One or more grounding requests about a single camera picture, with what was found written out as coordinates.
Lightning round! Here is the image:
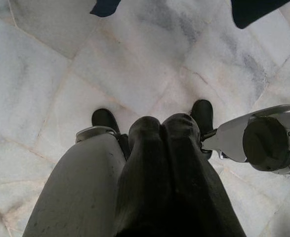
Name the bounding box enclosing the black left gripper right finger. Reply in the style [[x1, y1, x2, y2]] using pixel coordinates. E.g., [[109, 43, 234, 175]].
[[162, 114, 247, 237]]

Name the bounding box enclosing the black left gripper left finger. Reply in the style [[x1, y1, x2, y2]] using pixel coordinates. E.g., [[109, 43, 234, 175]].
[[115, 116, 177, 237]]

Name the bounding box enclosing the robot grey left leg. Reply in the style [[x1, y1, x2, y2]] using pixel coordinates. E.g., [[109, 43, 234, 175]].
[[23, 125, 129, 237]]

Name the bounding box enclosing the robot black left foot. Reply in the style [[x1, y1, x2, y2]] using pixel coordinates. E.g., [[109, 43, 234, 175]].
[[91, 108, 121, 136]]

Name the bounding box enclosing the robot black foot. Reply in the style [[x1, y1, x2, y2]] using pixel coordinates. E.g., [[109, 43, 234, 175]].
[[91, 108, 121, 136], [190, 99, 214, 135]]

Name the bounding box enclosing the robot black right foot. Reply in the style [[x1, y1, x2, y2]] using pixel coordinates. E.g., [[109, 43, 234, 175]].
[[190, 99, 214, 135]]

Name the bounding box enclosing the navy shirt with red collar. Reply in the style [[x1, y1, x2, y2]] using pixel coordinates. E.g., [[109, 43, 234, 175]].
[[89, 0, 290, 30]]

